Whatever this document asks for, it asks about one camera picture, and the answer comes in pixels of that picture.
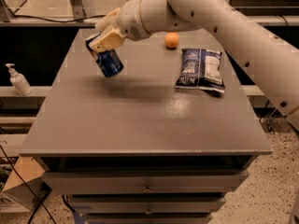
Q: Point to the blue pepsi can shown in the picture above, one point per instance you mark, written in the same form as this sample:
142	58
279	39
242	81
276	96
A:
108	61

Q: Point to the orange fruit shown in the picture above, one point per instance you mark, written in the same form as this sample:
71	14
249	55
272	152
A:
171	40

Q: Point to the metal bracket left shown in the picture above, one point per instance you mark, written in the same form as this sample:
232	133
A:
82	9

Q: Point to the grey drawer cabinet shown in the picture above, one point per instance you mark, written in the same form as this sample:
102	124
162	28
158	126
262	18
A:
134	148

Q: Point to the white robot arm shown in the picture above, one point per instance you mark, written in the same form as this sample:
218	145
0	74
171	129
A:
270	62

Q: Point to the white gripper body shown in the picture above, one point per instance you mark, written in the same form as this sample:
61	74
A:
130	20

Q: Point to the cardboard box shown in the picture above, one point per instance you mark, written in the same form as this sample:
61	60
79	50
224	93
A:
22	187

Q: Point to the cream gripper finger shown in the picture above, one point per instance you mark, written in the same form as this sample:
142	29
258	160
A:
111	38
109	20

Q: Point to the white pump dispenser bottle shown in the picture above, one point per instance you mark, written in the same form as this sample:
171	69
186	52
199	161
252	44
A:
18	81

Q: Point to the blue white chip bag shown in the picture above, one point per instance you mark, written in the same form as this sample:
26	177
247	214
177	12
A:
200	69

